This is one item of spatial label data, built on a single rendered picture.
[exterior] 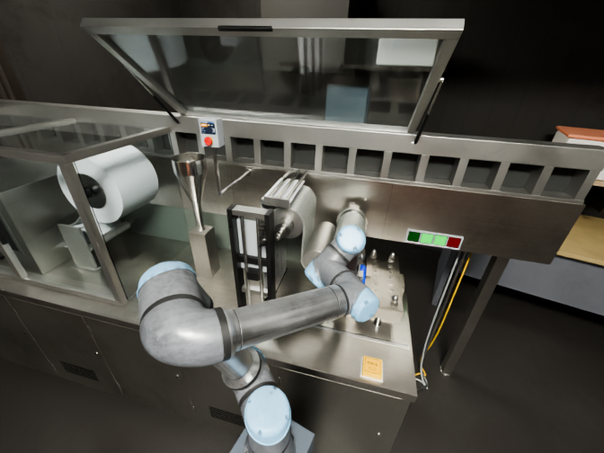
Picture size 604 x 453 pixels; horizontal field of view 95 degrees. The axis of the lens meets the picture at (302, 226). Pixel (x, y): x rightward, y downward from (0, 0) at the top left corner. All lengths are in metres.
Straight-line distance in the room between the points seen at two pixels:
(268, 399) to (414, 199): 0.99
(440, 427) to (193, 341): 1.92
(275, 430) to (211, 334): 0.39
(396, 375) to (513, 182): 0.95
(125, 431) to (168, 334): 1.76
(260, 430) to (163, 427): 1.40
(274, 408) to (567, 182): 1.41
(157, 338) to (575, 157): 1.46
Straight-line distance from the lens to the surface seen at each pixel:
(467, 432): 2.31
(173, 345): 0.53
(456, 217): 1.44
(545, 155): 1.44
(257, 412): 0.85
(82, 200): 1.29
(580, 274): 2.80
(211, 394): 1.68
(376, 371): 1.18
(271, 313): 0.56
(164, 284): 0.60
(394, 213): 1.39
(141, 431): 2.23
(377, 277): 1.38
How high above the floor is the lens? 1.89
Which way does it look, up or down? 30 degrees down
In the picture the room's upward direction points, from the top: 2 degrees clockwise
